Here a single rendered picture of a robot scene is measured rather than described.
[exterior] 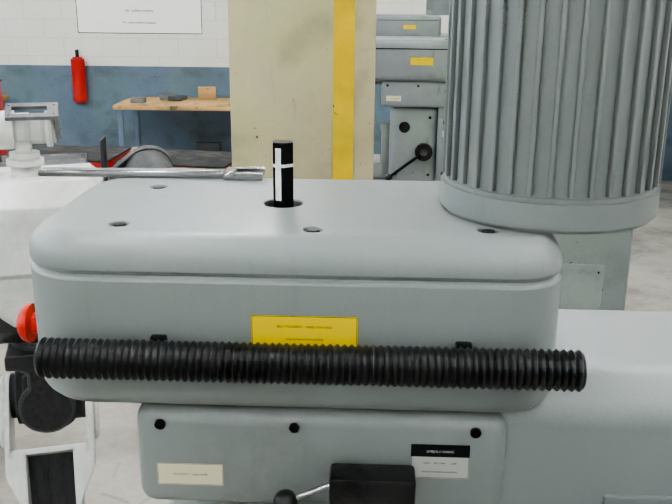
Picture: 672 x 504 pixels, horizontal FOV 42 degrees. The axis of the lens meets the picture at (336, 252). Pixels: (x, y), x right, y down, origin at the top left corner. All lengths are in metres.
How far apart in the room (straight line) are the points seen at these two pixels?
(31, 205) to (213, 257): 0.85
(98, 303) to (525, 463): 0.40
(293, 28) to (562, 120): 1.85
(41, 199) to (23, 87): 9.08
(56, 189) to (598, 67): 1.05
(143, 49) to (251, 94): 7.62
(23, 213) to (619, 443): 1.06
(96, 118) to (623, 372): 9.74
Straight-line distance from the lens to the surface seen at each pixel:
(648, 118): 0.77
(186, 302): 0.74
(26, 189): 1.57
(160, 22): 10.09
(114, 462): 4.20
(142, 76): 10.18
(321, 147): 2.58
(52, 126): 1.58
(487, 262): 0.72
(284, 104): 2.56
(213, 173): 0.95
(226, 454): 0.81
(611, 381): 0.83
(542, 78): 0.74
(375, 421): 0.78
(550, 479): 0.84
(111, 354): 0.74
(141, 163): 1.65
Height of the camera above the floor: 2.09
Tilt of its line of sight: 17 degrees down
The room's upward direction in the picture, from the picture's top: straight up
